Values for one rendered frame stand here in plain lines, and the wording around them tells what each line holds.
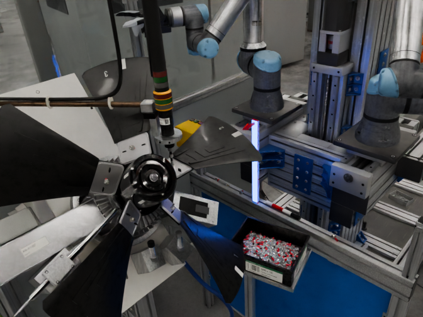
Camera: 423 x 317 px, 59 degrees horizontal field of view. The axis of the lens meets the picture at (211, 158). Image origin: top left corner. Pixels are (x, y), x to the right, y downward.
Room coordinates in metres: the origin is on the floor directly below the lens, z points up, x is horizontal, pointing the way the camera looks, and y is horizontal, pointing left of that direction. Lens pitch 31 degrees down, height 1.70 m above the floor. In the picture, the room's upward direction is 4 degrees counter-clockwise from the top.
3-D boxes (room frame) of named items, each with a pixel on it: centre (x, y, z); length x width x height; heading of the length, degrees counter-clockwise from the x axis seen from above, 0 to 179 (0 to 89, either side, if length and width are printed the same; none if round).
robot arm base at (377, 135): (1.17, -0.60, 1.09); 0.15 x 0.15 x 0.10
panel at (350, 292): (1.01, -0.23, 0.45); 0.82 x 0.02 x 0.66; 43
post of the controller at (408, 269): (0.70, -0.52, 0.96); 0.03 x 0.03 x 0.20; 43
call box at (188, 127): (1.30, 0.05, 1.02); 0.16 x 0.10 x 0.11; 43
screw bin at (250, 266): (0.85, -0.15, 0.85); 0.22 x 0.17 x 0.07; 58
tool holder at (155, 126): (0.84, 0.11, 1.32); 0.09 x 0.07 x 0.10; 78
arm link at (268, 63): (1.54, -0.26, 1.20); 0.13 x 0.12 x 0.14; 18
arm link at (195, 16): (1.58, 0.03, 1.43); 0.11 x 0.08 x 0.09; 108
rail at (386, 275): (1.01, -0.23, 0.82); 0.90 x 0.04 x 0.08; 43
